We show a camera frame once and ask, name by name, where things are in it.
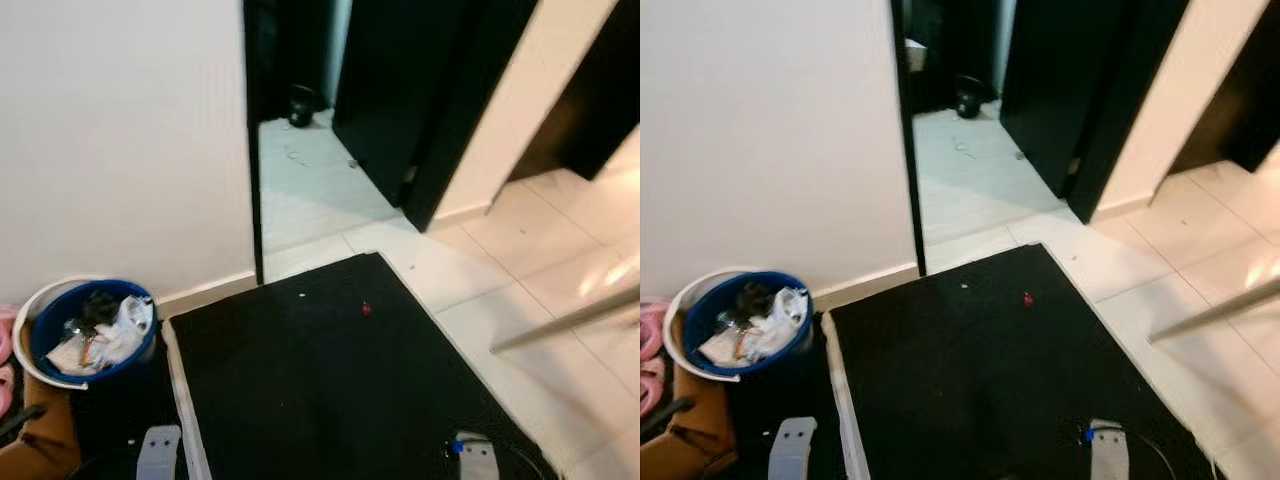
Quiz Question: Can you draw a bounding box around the black trash piece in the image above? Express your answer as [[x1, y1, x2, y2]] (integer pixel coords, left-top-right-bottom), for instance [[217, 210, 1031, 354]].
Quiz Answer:
[[733, 281, 776, 316], [80, 289, 123, 327]]

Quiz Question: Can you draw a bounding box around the blue rubbish bin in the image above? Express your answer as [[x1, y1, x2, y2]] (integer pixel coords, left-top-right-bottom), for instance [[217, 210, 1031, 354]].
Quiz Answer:
[[29, 279, 161, 387], [683, 270, 815, 377]]

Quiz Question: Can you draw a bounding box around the white bucket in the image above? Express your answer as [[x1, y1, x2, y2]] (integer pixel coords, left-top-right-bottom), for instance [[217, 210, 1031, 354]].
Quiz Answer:
[[663, 266, 771, 384], [11, 275, 121, 391]]

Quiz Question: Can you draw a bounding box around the silver metal bar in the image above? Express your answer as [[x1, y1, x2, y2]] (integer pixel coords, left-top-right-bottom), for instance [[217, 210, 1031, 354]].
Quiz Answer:
[[1147, 278, 1280, 345], [489, 285, 641, 354]]

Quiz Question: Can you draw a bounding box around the pink slipper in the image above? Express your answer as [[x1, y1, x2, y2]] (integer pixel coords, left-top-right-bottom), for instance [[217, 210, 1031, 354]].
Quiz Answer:
[[0, 304, 21, 421], [640, 300, 668, 418]]

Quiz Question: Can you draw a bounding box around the white printed paper packet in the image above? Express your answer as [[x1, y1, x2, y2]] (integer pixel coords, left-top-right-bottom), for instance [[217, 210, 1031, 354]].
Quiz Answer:
[[698, 325, 763, 367], [45, 333, 113, 377]]

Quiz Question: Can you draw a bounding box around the dark cabinet panel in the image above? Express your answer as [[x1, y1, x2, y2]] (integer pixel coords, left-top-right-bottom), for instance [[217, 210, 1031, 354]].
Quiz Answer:
[[508, 0, 641, 183], [1168, 0, 1280, 175]]

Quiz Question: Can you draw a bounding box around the white crumpled plastic bag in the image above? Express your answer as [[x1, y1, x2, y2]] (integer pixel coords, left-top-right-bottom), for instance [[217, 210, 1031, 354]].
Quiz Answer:
[[98, 294, 156, 363], [752, 287, 809, 353]]

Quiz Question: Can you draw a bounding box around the brown cardboard box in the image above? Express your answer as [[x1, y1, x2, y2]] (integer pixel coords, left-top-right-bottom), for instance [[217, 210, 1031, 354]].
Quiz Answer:
[[640, 310, 739, 480], [14, 320, 83, 480]]

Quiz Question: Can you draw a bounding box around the black open door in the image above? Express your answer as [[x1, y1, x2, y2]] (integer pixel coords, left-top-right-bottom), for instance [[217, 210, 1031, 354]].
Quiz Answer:
[[332, 0, 542, 233], [999, 0, 1193, 225]]

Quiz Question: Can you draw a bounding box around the black floor mat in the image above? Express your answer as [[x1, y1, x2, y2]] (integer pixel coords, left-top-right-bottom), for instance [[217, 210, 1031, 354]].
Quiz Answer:
[[163, 252, 561, 480], [821, 243, 1229, 480]]

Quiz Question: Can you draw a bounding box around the black kettlebell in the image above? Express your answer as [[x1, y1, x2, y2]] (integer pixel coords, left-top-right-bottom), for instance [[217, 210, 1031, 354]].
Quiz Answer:
[[954, 75, 987, 120], [287, 85, 320, 129]]

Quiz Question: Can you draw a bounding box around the black door frame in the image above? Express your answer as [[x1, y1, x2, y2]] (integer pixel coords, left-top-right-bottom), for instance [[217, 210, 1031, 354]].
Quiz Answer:
[[243, 0, 267, 287], [889, 0, 928, 278]]

